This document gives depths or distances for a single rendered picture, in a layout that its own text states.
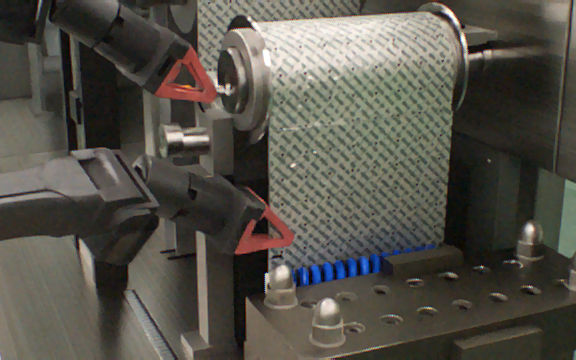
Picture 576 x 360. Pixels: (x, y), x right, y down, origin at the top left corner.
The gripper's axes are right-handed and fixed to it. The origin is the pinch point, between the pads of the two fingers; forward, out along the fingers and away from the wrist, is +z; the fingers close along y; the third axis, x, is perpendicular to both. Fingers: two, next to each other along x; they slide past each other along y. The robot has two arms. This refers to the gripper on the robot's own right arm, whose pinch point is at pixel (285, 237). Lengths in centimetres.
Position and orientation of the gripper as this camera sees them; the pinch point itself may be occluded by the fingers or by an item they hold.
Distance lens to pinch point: 106.5
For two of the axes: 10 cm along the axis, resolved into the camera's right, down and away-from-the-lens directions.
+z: 8.0, 3.4, 4.9
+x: 4.5, -8.9, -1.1
